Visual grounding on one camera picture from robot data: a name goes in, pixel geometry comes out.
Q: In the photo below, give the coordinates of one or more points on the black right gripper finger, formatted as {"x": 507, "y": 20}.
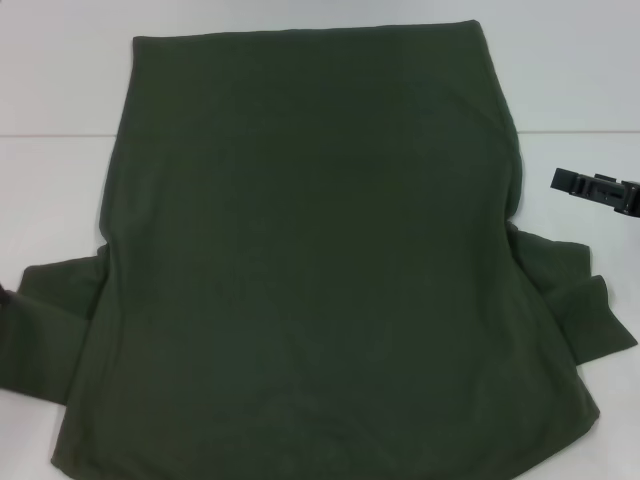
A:
{"x": 585, "y": 184}

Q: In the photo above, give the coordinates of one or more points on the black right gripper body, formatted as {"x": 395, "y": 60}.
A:
{"x": 630, "y": 200}

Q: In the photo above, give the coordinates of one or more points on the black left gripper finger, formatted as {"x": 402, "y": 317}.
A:
{"x": 7, "y": 299}

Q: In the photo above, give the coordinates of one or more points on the dark green shirt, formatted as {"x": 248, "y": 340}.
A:
{"x": 320, "y": 225}

